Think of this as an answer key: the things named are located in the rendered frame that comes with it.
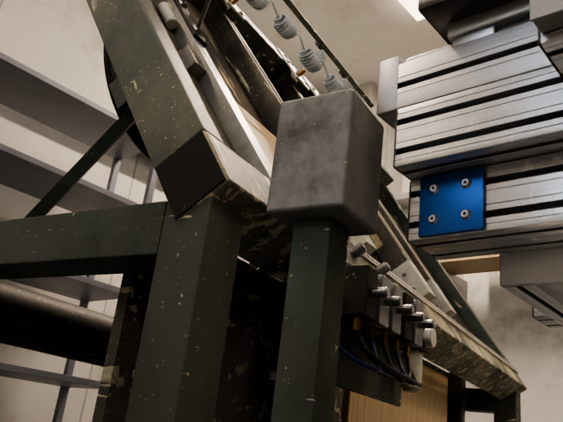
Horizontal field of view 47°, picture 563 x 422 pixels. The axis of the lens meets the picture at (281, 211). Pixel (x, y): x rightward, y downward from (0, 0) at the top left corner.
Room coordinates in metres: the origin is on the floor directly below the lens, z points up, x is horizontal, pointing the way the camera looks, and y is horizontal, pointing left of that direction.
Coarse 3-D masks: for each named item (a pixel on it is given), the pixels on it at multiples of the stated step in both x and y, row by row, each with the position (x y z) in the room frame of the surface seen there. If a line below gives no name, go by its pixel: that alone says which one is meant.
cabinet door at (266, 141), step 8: (248, 120) 1.38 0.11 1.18; (256, 128) 1.41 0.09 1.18; (264, 128) 1.48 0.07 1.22; (256, 136) 1.36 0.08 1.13; (264, 136) 1.43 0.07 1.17; (272, 136) 1.51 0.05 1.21; (264, 144) 1.38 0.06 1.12; (272, 144) 1.47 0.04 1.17; (264, 152) 1.33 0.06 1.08; (272, 152) 1.41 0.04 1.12; (272, 160) 1.36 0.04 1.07
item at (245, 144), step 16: (160, 0) 1.37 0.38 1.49; (176, 16) 1.33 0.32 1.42; (176, 32) 1.32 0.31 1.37; (192, 48) 1.29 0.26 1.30; (208, 64) 1.26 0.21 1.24; (208, 80) 1.25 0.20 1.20; (208, 96) 1.25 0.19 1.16; (224, 96) 1.22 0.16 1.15; (224, 112) 1.22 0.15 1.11; (240, 112) 1.25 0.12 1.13; (224, 128) 1.22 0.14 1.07; (240, 128) 1.19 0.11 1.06; (240, 144) 1.19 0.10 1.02; (256, 144) 1.20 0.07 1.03; (256, 160) 1.16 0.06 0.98
